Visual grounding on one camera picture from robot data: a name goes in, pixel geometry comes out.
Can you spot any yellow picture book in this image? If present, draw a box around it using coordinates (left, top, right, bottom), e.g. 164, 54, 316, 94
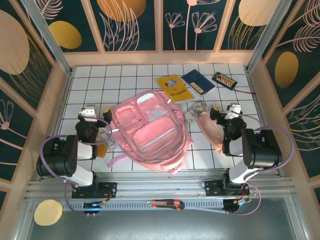
156, 74, 195, 104

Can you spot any round yellow sponge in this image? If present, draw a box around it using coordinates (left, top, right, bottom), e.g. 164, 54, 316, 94
33, 199, 63, 227

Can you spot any grey white cloth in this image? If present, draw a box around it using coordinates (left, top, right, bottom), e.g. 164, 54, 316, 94
184, 99, 208, 124

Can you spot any dark blue book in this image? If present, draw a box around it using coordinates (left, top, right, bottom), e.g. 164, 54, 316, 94
180, 69, 217, 98

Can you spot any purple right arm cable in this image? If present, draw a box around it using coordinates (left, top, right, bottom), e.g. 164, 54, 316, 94
226, 113, 293, 216

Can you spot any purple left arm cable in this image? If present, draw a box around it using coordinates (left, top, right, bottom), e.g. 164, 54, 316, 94
39, 117, 113, 217

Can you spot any pale pink pencil pouch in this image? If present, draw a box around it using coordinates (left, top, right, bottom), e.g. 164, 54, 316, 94
196, 109, 230, 152

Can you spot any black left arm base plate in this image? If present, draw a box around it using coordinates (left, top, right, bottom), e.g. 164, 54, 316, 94
71, 181, 118, 200

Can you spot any clear plastic box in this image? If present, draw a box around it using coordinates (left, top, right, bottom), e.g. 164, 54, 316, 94
97, 129, 117, 152

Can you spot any pink student backpack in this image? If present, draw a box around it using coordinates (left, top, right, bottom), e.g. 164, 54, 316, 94
106, 89, 195, 176

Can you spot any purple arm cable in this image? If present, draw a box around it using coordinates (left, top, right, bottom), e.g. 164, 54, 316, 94
39, 117, 113, 217
226, 113, 293, 216

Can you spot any amber yellow tag pouch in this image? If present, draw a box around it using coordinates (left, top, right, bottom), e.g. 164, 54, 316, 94
94, 139, 108, 159

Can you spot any aluminium mounting rail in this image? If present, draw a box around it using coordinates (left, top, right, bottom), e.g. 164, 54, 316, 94
24, 169, 297, 201

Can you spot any black controller board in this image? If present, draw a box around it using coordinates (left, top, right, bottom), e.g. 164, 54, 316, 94
82, 201, 105, 213
223, 198, 251, 213

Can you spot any thin red wire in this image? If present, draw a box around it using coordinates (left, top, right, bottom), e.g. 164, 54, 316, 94
234, 87, 257, 95

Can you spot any black board with yellow connectors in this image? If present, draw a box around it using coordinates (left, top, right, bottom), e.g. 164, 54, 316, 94
211, 71, 238, 90

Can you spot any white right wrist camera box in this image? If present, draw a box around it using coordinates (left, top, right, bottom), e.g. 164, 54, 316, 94
226, 103, 243, 118

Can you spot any black left controller board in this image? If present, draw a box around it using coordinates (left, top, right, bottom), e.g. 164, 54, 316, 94
82, 201, 105, 213

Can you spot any aluminium frame post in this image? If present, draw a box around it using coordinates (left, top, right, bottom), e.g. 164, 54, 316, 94
19, 0, 73, 76
246, 0, 295, 73

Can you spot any orange black utility knife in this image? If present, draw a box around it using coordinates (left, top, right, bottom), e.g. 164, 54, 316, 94
146, 199, 186, 211

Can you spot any black right controller board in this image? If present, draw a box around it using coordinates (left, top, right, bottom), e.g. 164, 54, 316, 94
223, 198, 251, 213

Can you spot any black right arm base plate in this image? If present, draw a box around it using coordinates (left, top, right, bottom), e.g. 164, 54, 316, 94
204, 179, 250, 197

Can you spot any grey slotted cable duct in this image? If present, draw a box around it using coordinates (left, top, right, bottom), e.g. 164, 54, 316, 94
61, 199, 226, 213

